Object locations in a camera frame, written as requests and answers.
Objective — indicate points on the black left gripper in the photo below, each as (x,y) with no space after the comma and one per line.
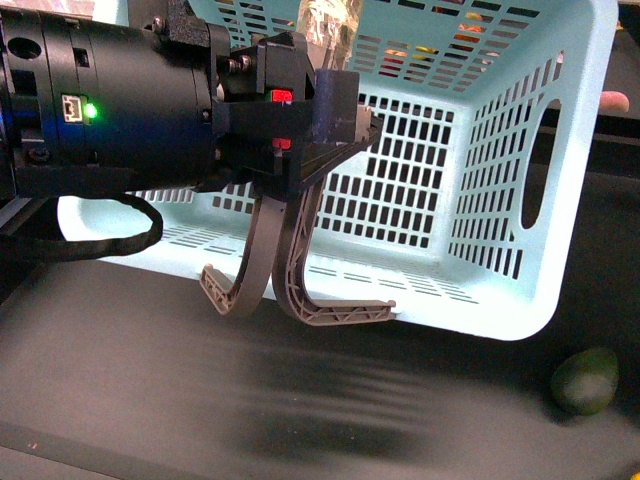
(276,122)

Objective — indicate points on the light blue plastic basket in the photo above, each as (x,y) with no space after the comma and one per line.
(462,214)

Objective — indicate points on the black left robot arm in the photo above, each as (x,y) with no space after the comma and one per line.
(102,111)

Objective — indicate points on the foil wrapped tube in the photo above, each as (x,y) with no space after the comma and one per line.
(329,28)

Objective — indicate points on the green avocado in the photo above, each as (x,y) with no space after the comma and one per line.
(586,383)

